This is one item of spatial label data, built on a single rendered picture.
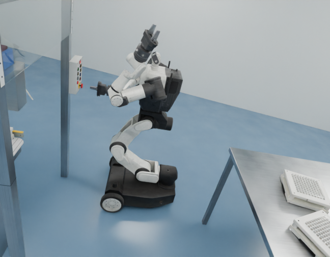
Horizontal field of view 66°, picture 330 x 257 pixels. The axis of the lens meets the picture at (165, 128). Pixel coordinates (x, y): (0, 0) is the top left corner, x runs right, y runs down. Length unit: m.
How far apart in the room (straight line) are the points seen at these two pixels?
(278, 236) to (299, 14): 3.83
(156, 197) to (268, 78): 3.29
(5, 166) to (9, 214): 0.32
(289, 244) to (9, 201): 1.41
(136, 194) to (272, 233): 1.23
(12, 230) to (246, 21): 4.16
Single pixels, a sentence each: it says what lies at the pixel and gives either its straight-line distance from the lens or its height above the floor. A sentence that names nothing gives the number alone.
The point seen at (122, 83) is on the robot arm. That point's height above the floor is 1.23.
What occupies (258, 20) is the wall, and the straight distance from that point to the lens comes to 4.68.
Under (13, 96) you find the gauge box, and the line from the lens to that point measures 1.48.
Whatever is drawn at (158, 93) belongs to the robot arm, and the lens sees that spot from 1.68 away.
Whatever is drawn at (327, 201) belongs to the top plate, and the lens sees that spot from 1.86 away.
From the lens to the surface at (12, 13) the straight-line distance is 1.21.
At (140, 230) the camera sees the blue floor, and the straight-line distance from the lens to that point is 2.32.
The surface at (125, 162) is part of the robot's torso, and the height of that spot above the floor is 0.39.
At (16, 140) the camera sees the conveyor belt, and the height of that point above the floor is 0.89.
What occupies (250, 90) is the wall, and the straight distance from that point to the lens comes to 4.96.
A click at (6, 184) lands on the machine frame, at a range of 1.44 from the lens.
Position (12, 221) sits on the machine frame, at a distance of 1.64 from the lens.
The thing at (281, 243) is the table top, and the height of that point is 0.84.
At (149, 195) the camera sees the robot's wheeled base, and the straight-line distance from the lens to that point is 2.35.
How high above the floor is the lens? 1.85
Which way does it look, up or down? 31 degrees down
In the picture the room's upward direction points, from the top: 14 degrees clockwise
